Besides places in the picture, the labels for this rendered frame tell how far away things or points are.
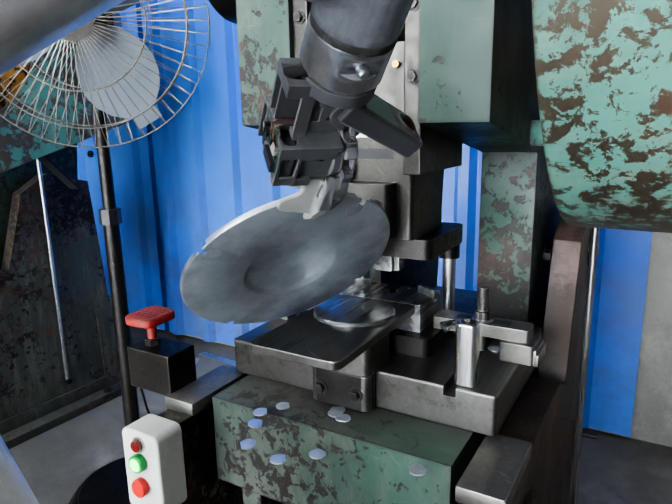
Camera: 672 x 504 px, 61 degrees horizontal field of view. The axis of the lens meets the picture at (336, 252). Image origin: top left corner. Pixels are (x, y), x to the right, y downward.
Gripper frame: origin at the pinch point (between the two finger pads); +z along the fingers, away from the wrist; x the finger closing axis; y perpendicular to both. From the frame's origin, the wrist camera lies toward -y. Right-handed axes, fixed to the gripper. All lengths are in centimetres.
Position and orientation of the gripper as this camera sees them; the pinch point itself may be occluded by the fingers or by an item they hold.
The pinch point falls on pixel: (312, 206)
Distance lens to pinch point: 67.4
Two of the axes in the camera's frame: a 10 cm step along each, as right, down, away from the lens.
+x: 2.7, 8.3, -4.8
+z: -2.5, 5.5, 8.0
